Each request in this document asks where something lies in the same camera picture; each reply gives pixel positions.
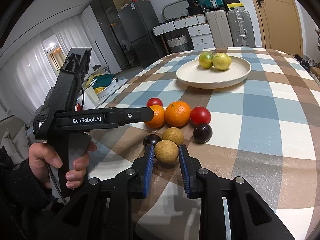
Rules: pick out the dark plum near gripper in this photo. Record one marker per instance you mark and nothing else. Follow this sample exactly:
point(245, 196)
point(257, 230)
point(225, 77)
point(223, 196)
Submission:
point(151, 139)

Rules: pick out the dark grey refrigerator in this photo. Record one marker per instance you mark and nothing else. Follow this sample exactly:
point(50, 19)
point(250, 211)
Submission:
point(138, 19)

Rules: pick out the cream round plate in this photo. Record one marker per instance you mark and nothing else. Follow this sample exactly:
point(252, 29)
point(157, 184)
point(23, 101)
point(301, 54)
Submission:
point(192, 74)

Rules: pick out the green yellow bag in basket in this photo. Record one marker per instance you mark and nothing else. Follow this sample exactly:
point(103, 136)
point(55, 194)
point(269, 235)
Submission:
point(103, 84)

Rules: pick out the yellow green passion fruit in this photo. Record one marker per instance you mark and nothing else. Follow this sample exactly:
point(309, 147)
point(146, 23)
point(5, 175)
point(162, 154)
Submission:
point(221, 61)

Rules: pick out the black glass cabinet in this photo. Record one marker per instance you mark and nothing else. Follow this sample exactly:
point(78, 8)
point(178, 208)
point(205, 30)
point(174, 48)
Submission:
point(107, 17)

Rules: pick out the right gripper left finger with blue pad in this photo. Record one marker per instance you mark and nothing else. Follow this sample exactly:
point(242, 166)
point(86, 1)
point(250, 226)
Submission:
point(131, 183)

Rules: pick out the white drawer desk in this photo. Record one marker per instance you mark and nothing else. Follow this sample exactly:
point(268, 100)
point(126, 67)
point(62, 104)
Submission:
point(195, 28)

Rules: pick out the large orange tangerine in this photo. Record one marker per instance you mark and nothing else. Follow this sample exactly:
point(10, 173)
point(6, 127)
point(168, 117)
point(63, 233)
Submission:
point(177, 114)

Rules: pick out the silver suitcase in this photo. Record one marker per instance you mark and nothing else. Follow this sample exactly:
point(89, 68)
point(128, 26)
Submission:
point(241, 28)

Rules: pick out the beige suitcase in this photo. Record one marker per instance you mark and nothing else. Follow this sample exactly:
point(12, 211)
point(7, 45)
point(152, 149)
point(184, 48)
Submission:
point(219, 28)

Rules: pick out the red tomato back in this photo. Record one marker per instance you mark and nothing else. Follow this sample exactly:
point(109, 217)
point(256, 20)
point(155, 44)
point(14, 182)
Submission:
point(154, 101)

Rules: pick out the brown longan fruit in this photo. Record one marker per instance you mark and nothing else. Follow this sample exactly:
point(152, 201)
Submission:
point(166, 151)
point(173, 134)

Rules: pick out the wooden door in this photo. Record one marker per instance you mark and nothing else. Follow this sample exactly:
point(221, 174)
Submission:
point(280, 25)

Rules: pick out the red tomato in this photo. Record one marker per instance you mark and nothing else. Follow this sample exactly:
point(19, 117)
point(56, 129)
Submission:
point(200, 115)
point(154, 101)

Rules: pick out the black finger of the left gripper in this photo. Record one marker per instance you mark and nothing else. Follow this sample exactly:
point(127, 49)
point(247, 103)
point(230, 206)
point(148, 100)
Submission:
point(103, 118)

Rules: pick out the person's left hand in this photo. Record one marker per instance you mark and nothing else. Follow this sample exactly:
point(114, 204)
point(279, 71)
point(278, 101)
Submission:
point(41, 154)

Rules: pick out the dark purple plum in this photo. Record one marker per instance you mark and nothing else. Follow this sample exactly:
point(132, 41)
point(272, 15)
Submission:
point(202, 133)

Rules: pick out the oval mirror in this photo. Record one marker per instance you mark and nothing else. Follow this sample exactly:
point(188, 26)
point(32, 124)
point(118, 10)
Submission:
point(175, 10)

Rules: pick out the small orange tangerine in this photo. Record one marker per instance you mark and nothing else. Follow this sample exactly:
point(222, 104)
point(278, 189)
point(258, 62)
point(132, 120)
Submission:
point(158, 119)

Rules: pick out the red tomato right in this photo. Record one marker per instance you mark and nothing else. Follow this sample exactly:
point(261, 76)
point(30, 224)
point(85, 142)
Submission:
point(200, 115)

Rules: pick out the woven laundry basket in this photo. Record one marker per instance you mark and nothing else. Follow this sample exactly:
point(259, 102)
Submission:
point(178, 44)

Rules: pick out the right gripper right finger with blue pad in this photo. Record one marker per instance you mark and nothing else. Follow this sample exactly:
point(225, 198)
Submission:
point(201, 183)

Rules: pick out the white curtain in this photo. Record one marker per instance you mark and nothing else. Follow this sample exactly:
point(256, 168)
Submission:
point(28, 75)

